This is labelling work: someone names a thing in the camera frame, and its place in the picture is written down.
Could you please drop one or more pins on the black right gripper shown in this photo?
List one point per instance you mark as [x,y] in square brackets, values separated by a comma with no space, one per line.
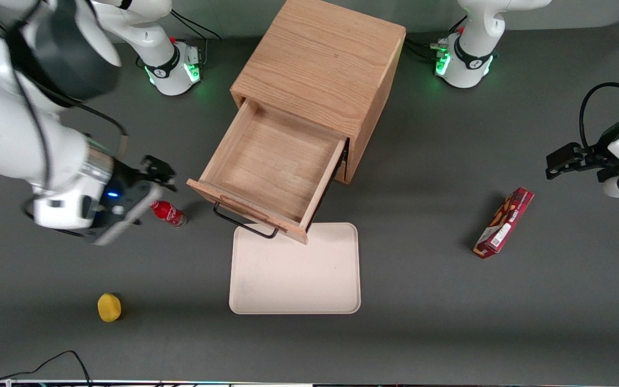
[127,176]

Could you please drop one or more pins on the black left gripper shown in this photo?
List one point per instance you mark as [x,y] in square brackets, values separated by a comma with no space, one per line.
[601,156]

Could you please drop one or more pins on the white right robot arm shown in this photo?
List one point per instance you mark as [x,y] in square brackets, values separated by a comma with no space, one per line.
[8,134]

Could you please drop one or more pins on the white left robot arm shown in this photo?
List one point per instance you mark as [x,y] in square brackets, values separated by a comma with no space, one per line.
[470,54]

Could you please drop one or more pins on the wooden drawer cabinet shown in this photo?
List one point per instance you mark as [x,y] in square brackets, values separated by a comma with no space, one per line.
[336,54]

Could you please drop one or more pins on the small red bottle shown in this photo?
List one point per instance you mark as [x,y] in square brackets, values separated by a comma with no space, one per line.
[172,215]

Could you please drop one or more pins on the red cookie box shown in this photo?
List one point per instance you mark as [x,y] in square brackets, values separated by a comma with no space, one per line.
[503,223]

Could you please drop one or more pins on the yellow round fruit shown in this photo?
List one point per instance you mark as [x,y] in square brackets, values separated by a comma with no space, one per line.
[109,307]

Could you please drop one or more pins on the beige plastic tray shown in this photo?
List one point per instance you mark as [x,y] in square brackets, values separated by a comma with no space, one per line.
[299,279]

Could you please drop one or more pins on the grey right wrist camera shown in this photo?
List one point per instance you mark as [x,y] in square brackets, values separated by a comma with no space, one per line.
[127,220]

